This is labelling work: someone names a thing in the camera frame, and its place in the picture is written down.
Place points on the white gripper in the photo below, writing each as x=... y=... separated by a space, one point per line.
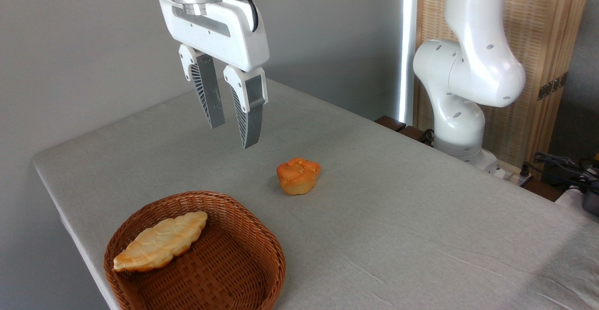
x=243 y=43

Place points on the long golden bread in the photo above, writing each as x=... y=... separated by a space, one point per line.
x=161 y=242

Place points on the dark brown wooden block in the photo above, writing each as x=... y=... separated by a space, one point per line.
x=390 y=122

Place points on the round orange bun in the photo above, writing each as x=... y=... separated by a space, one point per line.
x=298 y=175

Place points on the grey tablecloth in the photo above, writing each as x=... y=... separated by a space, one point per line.
x=398 y=230

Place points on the brown woven wicker basket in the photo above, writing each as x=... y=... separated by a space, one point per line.
x=220 y=263

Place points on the white vertical light strip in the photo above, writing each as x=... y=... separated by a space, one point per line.
x=408 y=43

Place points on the metal screen hinge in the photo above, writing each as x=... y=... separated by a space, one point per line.
x=552 y=85

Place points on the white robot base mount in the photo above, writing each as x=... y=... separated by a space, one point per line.
x=489 y=162

